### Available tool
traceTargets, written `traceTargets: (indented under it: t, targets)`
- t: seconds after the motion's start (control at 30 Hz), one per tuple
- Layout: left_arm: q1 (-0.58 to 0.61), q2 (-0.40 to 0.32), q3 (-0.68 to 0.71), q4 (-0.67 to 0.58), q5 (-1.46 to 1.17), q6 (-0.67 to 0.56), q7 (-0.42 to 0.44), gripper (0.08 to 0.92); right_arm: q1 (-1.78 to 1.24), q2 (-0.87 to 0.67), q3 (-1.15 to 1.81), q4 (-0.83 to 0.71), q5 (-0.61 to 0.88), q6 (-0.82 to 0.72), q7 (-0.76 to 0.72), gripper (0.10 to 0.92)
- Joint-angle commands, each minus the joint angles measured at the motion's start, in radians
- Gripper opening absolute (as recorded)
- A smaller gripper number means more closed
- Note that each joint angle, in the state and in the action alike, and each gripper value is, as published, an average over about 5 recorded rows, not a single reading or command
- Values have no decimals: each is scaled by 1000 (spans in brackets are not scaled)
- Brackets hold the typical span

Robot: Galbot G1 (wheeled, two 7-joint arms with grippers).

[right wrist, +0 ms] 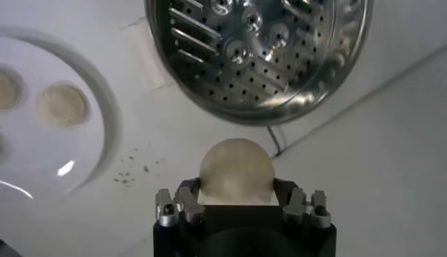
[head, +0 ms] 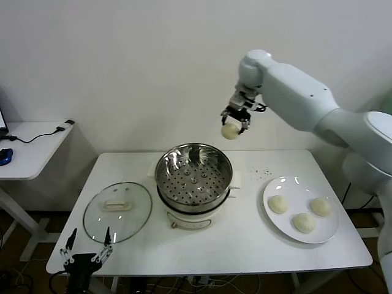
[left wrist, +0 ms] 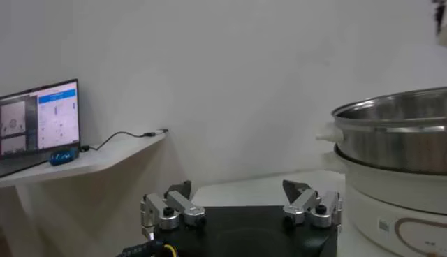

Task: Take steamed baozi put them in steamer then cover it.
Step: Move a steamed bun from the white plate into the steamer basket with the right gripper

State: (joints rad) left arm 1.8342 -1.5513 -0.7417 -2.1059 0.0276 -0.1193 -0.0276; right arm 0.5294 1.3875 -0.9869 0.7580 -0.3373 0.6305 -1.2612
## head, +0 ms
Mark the black cable with inline adapter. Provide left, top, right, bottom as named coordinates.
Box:
left=341, top=182, right=376, bottom=209

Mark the black laptop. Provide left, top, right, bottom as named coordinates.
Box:
left=0, top=107, right=9, bottom=139

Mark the white electric cooking pot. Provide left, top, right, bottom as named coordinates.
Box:
left=146, top=159, right=243, bottom=231

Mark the white steamed baozi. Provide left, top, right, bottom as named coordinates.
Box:
left=268, top=195, right=290, bottom=215
left=291, top=213, right=316, bottom=235
left=308, top=197, right=333, bottom=217
left=220, top=121, right=241, bottom=141

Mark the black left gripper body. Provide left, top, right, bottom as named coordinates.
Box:
left=63, top=253, right=100, bottom=294

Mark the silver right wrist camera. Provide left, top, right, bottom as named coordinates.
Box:
left=230, top=91, right=251, bottom=108

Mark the white round plate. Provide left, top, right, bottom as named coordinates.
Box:
left=262, top=176, right=341, bottom=245

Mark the white and black adapter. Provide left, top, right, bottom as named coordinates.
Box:
left=55, top=119, right=75, bottom=134

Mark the blue computer mouse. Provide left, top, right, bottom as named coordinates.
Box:
left=0, top=148, right=15, bottom=167

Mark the black thin desk cable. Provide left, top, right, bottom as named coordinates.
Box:
left=0, top=128, right=62, bottom=145

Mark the white side table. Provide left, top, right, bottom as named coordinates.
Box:
left=0, top=121, right=75, bottom=263

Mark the pale green container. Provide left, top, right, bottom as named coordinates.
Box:
left=381, top=91, right=392, bottom=115

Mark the white power strip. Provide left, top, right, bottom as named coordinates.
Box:
left=187, top=275, right=217, bottom=289

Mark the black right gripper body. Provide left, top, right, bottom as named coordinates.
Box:
left=223, top=105, right=252, bottom=122

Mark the glass lid with white handle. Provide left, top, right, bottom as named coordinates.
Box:
left=83, top=181, right=153, bottom=244

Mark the white table leg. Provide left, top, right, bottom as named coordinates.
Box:
left=289, top=272, right=307, bottom=294
left=91, top=275, right=121, bottom=294

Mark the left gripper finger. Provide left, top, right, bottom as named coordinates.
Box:
left=93, top=227, right=114, bottom=263
left=59, top=228, right=77, bottom=265

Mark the perforated steel steamer basket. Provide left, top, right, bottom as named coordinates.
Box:
left=154, top=142, right=233, bottom=214

